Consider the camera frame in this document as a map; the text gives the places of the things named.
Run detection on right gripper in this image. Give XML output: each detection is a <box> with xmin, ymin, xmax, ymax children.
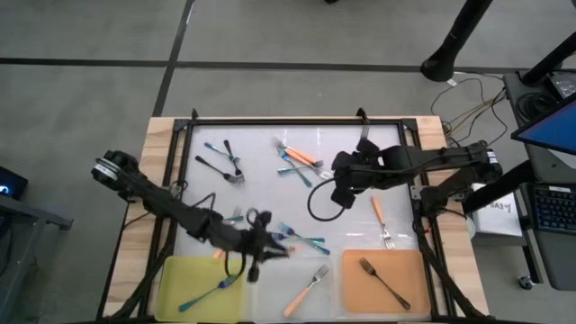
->
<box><xmin>335</xmin><ymin>138</ymin><xmax>398</xmax><ymax>190</ymax></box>

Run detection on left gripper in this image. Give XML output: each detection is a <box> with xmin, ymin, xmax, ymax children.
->
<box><xmin>240</xmin><ymin>224</ymin><xmax>293</xmax><ymax>284</ymax></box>

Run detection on clear plastic tray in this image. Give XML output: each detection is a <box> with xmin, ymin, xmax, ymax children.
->
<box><xmin>250</xmin><ymin>256</ymin><xmax>337</xmax><ymax>321</ymax></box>

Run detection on white table mat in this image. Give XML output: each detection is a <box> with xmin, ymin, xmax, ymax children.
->
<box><xmin>173</xmin><ymin>123</ymin><xmax>422</xmax><ymax>261</ymax></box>

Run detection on yellow plastic tray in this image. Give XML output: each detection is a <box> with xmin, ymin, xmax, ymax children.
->
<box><xmin>155</xmin><ymin>255</ymin><xmax>248</xmax><ymax>323</ymax></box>

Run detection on orange plastic tray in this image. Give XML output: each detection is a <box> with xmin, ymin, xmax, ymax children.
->
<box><xmin>341</xmin><ymin>248</ymin><xmax>432</xmax><ymax>315</ymax></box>

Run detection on black stand strut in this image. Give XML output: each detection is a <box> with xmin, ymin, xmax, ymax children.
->
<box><xmin>462</xmin><ymin>159</ymin><xmax>536</xmax><ymax>215</ymax></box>

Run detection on black floor pole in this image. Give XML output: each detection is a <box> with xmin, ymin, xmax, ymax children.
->
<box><xmin>420</xmin><ymin>0</ymin><xmax>495</xmax><ymax>83</ymax></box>

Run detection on white printed paper box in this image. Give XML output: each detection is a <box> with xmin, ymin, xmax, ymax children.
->
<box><xmin>470</xmin><ymin>183</ymin><xmax>526</xmax><ymax>239</ymax></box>

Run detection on computer monitor blue screen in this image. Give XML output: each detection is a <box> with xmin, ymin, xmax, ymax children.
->
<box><xmin>510</xmin><ymin>96</ymin><xmax>576</xmax><ymax>157</ymax></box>

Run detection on black computer keyboard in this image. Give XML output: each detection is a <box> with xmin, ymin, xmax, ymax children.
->
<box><xmin>533</xmin><ymin>184</ymin><xmax>576</xmax><ymax>235</ymax></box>

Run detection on black power adapter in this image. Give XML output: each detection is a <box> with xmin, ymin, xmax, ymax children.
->
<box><xmin>546</xmin><ymin>71</ymin><xmax>576</xmax><ymax>100</ymax></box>

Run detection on black monitor stand pole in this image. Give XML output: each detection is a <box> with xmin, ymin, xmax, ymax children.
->
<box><xmin>521</xmin><ymin>30</ymin><xmax>576</xmax><ymax>86</ymax></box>

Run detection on grey equipment cart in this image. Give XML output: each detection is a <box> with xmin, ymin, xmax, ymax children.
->
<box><xmin>502</xmin><ymin>69</ymin><xmax>576</xmax><ymax>292</ymax></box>

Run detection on grey metal stand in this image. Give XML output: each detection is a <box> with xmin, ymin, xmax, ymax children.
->
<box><xmin>0</xmin><ymin>193</ymin><xmax>75</xmax><ymax>323</ymax></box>

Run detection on black device blue light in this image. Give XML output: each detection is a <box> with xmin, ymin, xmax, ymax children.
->
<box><xmin>0</xmin><ymin>165</ymin><xmax>29</xmax><ymax>202</ymax></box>

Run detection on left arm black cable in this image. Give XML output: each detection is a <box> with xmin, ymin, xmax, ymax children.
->
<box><xmin>188</xmin><ymin>192</ymin><xmax>261</xmax><ymax>279</ymax></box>

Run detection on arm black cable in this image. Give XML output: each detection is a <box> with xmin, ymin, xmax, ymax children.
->
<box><xmin>308</xmin><ymin>176</ymin><xmax>347</xmax><ymax>222</ymax></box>
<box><xmin>188</xmin><ymin>192</ymin><xmax>261</xmax><ymax>279</ymax></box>

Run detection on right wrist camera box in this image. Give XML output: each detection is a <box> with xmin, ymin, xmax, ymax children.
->
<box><xmin>330</xmin><ymin>186</ymin><xmax>356</xmax><ymax>209</ymax></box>

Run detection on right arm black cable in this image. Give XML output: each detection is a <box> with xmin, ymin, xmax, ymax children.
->
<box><xmin>308</xmin><ymin>176</ymin><xmax>347</xmax><ymax>222</ymax></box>

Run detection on black table frame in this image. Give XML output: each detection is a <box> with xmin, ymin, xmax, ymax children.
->
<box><xmin>103</xmin><ymin>107</ymin><xmax>491</xmax><ymax>323</ymax></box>

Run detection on yellow and black floor cables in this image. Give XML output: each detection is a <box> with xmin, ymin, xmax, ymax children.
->
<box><xmin>429</xmin><ymin>76</ymin><xmax>509</xmax><ymax>157</ymax></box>

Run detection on coiled black cable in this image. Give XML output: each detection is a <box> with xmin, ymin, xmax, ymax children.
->
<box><xmin>515</xmin><ymin>92</ymin><xmax>548</xmax><ymax>121</ymax></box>

